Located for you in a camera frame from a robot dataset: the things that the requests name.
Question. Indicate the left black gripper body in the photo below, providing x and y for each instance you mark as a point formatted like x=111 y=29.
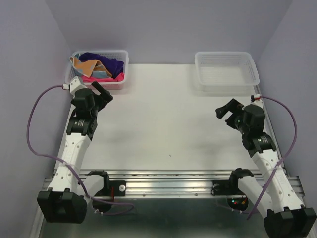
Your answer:
x=98 y=105

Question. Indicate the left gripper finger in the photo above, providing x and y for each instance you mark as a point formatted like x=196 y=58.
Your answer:
x=98 y=87
x=104 y=97

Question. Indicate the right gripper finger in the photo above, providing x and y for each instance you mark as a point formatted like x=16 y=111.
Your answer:
x=232 y=106
x=231 y=119

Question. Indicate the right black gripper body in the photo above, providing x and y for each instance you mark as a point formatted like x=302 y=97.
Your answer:
x=238 y=124

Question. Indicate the light blue dotted towel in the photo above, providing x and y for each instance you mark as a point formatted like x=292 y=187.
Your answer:
x=105 y=74

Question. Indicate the orange dotted towel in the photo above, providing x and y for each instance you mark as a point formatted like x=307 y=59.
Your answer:
x=85 y=67

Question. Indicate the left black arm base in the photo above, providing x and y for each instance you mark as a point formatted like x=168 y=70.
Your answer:
x=111 y=190

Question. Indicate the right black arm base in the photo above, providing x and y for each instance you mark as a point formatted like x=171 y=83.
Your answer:
x=236 y=200

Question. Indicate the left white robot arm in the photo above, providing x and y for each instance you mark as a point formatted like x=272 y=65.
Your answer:
x=61 y=202

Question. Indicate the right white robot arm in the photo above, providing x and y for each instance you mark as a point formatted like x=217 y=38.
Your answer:
x=283 y=212

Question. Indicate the left white plastic basket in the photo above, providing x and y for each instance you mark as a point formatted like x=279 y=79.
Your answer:
x=94 y=68

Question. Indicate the white plastic basket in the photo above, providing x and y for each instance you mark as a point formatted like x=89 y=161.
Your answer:
x=226 y=71
x=94 y=68

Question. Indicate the pink towel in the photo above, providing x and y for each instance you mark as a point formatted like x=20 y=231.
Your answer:
x=119 y=78

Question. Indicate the purple towel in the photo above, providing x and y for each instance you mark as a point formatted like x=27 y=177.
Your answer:
x=114 y=66

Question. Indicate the right white plastic basket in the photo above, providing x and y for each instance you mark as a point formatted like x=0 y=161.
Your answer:
x=226 y=71

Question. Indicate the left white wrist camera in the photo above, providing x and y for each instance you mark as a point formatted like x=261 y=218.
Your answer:
x=76 y=84

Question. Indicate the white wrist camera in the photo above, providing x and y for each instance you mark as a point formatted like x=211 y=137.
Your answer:
x=76 y=84
x=256 y=100

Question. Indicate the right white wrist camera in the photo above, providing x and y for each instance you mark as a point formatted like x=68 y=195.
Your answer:
x=256 y=100

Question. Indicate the aluminium mounting rail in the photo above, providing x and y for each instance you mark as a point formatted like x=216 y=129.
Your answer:
x=168 y=184

